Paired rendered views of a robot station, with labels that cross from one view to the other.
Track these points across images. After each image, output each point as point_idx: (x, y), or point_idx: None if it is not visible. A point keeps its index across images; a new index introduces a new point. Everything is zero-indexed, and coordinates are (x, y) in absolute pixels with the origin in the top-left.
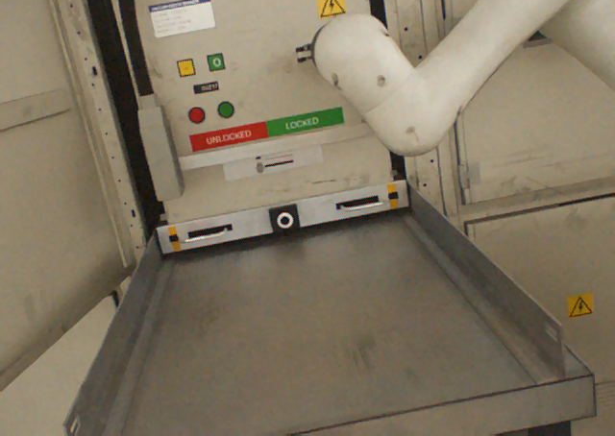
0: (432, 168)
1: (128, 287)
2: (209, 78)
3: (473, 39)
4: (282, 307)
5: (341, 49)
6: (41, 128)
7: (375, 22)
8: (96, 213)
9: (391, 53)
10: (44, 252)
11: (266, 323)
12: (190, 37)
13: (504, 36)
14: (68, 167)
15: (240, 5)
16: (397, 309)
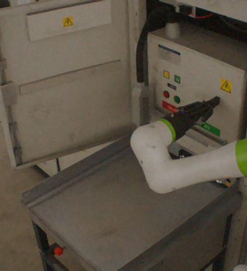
0: None
1: (92, 153)
2: (174, 83)
3: (189, 167)
4: (123, 198)
5: (131, 142)
6: (102, 75)
7: (148, 140)
8: (123, 107)
9: (148, 155)
10: (86, 120)
11: (111, 200)
12: (170, 64)
13: (201, 174)
14: (112, 89)
15: (191, 63)
16: (137, 230)
